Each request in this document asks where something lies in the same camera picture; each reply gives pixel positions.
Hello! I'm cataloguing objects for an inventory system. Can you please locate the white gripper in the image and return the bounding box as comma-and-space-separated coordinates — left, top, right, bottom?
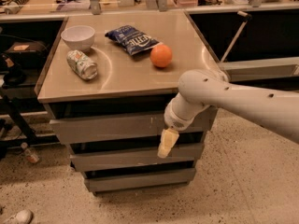
157, 103, 193, 158

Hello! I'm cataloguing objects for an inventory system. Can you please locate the grey top drawer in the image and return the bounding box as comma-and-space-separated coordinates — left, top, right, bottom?
50, 106, 219, 146

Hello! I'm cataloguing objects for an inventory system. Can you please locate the grey drawer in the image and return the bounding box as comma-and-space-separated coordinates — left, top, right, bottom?
50, 106, 219, 146
70, 143, 204, 172
84, 168, 196, 192

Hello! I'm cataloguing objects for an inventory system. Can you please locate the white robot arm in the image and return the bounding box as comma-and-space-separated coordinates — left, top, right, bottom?
158, 69, 299, 158

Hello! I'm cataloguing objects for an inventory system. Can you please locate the grey bottom drawer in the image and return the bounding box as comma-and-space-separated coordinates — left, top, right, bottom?
84, 168, 196, 192

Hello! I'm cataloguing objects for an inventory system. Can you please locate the grey drawer cabinet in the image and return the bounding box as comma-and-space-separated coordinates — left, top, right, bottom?
34, 10, 232, 196

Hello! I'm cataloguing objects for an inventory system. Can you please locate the grey middle drawer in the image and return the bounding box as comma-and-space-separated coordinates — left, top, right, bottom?
70, 143, 204, 172

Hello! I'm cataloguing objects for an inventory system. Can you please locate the orange fruit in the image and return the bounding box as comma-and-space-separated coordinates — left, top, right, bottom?
149, 44, 172, 68

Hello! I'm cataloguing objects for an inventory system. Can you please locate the blue chip bag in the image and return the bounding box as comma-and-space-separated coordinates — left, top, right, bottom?
105, 25, 160, 56

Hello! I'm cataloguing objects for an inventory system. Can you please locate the green white soda can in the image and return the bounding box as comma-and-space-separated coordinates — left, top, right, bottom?
66, 50, 98, 80

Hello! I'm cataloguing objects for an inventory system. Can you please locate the white bowl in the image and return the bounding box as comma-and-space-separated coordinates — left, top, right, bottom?
61, 25, 95, 51

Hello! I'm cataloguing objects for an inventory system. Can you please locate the plastic bottle on floor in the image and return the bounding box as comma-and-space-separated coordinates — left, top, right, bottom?
21, 142, 40, 163

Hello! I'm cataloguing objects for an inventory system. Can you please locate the white stick black tip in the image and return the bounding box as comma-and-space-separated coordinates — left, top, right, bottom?
221, 11, 252, 63

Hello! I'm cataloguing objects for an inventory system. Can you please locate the black bag under bench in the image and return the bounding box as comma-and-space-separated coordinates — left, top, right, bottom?
5, 41, 48, 69

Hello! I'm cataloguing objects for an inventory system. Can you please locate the white shoe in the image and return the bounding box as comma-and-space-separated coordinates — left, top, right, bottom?
3, 210, 33, 224

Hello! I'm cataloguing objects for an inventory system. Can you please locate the black stand frame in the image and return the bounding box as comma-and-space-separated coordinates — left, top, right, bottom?
0, 91, 59, 159

